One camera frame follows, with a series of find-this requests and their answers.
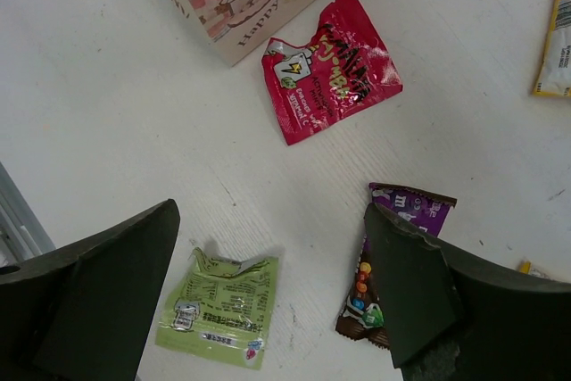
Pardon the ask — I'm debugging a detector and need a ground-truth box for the yellow snack bar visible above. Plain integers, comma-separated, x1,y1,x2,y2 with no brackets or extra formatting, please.
532,0,570,97

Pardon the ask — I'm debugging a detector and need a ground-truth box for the red snack packet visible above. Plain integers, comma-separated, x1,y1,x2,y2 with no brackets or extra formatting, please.
261,0,403,145

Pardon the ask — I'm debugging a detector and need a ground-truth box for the purple chocolate candy bar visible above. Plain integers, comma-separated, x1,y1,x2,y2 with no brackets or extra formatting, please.
335,182,457,349

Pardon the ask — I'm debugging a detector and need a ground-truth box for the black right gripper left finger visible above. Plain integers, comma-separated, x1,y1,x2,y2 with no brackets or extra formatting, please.
1,199,179,380

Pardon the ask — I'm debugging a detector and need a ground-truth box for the small yellow snack packet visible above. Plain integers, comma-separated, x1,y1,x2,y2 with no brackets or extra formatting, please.
517,260,554,280

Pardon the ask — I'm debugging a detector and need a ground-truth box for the green snack packet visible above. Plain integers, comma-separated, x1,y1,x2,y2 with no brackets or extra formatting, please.
155,247,279,370

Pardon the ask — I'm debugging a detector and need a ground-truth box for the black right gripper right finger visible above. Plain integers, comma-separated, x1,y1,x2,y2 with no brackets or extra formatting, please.
364,203,570,380

